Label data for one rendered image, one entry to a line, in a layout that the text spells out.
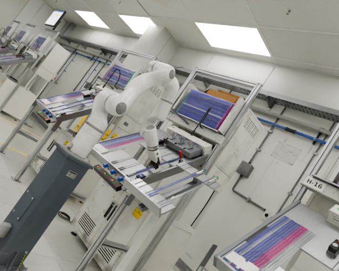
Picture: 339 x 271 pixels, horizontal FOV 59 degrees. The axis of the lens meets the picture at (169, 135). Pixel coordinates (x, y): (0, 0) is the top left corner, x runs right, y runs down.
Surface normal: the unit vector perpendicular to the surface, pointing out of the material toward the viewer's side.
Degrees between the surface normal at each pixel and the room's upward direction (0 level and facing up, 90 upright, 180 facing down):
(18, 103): 90
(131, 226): 90
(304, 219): 44
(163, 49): 90
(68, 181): 90
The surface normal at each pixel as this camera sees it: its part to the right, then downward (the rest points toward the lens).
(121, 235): -0.56, -0.46
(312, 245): 0.01, -0.91
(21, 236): 0.64, 0.36
